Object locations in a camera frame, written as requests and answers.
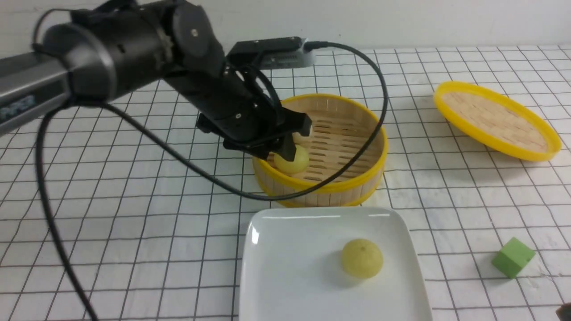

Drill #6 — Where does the white square plate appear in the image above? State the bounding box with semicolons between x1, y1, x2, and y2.
239;207;433;321

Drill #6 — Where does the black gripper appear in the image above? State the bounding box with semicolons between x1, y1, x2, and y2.
166;67;312;161

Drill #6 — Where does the yellow steamed bun front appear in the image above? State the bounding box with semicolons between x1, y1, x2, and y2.
273;144;310;175

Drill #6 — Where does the white checkered tablecloth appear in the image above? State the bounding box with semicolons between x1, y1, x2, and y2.
0;45;571;321

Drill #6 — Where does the yellow bamboo steamer basket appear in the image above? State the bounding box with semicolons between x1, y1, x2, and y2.
252;94;389;207

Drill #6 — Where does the green cube block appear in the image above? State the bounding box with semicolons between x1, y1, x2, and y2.
492;237;536;279

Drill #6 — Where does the yellow bamboo steamer lid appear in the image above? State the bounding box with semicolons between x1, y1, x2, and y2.
434;81;562;162

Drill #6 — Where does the yellow steamed bun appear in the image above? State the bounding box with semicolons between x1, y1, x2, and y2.
341;239;384;279
273;144;310;175

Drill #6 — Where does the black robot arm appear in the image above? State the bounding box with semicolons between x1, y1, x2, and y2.
0;0;312;161

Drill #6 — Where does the black camera cable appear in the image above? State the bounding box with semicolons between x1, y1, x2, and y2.
35;41;388;321

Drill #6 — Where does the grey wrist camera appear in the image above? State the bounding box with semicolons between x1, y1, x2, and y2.
227;37;315;70

